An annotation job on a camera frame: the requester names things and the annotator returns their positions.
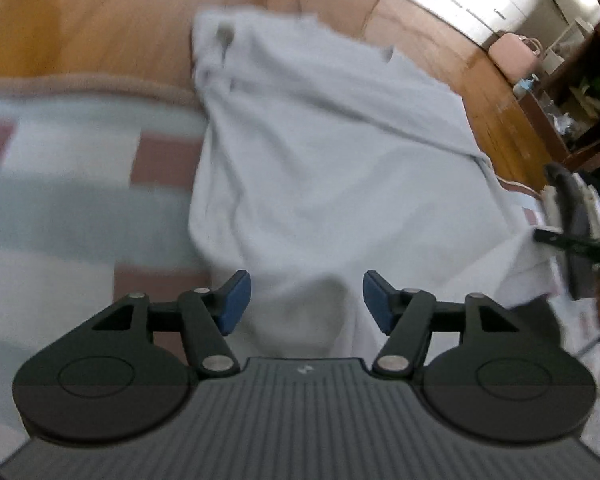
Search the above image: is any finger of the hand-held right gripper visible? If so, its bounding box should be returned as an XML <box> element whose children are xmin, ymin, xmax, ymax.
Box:
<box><xmin>534</xmin><ymin>228</ymin><xmax>600</xmax><ymax>266</ymax></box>

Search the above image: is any dark wooden shelf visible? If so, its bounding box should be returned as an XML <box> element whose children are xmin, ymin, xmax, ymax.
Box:
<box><xmin>517</xmin><ymin>0</ymin><xmax>600</xmax><ymax>172</ymax></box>

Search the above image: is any clear bottle with blue cap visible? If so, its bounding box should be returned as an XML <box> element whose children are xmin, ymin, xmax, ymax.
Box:
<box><xmin>511</xmin><ymin>74</ymin><xmax>540</xmax><ymax>102</ymax></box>

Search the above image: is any white garment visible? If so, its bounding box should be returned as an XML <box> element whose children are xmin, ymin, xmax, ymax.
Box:
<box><xmin>187</xmin><ymin>4</ymin><xmax>558</xmax><ymax>361</ymax></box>

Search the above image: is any checkered pink and grey mat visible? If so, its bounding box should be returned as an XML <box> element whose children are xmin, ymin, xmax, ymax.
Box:
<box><xmin>0</xmin><ymin>74</ymin><xmax>213</xmax><ymax>466</ymax></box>

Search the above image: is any dark grey folded garment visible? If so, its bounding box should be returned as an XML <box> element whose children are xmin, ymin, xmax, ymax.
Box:
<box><xmin>544</xmin><ymin>164</ymin><xmax>600</xmax><ymax>302</ymax></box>

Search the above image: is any cream folded garment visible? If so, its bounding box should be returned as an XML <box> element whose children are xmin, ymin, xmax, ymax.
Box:
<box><xmin>541</xmin><ymin>185</ymin><xmax>565</xmax><ymax>233</ymax></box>
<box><xmin>584</xmin><ymin>184</ymin><xmax>600</xmax><ymax>242</ymax></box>

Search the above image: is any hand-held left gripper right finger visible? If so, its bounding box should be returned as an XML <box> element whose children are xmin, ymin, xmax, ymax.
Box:
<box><xmin>362</xmin><ymin>270</ymin><xmax>551</xmax><ymax>378</ymax></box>

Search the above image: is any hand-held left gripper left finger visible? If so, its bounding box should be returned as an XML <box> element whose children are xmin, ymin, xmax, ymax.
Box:
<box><xmin>62</xmin><ymin>270</ymin><xmax>252</xmax><ymax>378</ymax></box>

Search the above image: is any pink bag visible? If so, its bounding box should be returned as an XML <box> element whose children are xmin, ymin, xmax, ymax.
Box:
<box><xmin>486</xmin><ymin>31</ymin><xmax>543</xmax><ymax>85</ymax></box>

